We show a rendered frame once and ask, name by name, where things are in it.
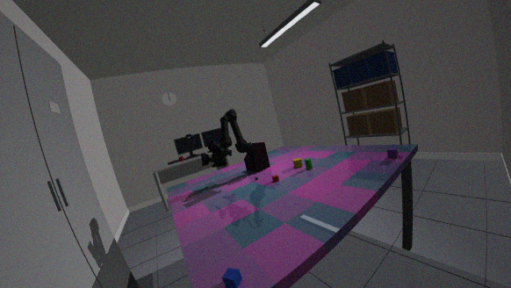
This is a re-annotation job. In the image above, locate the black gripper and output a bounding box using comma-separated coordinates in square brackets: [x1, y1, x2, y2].
[201, 153, 227, 168]

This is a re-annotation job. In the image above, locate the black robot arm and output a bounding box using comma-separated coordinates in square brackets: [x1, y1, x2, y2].
[208, 109, 258, 159]

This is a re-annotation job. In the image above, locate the yellow block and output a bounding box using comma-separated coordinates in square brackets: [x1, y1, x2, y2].
[293, 159, 302, 168]

